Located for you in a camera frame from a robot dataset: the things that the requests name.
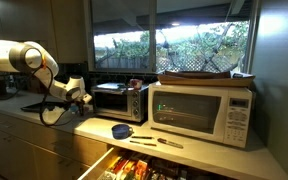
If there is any black marker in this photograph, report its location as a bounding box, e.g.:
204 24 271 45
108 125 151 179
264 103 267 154
157 138 184 149

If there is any dark tray on counter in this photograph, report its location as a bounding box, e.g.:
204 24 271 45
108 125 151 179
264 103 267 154
21 101 65 113

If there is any wooden tray on microwave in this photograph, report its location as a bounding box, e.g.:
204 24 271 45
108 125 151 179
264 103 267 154
157 71 255 87

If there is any red item on toaster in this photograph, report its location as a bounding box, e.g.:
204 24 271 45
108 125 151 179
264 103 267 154
130 79 142 89

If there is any blue mug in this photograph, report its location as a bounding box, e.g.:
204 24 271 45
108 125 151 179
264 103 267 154
111 124 133 140

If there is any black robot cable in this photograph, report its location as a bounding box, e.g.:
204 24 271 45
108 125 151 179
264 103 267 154
30 66 82 128

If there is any white microwave oven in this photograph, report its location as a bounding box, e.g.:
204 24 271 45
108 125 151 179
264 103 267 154
148 82 253 148

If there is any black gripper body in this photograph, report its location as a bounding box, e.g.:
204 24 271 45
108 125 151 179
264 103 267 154
69 102 89 116

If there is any thin dark pencil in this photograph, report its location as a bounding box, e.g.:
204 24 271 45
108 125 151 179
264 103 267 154
129 140 157 147

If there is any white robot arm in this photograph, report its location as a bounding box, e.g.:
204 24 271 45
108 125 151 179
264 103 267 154
0 40 92 115

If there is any open wooden drawer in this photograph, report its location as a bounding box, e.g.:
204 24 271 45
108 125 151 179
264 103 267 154
78 147 233 180

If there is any silver toaster oven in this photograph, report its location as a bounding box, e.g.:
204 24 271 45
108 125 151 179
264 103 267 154
91 83 148 122

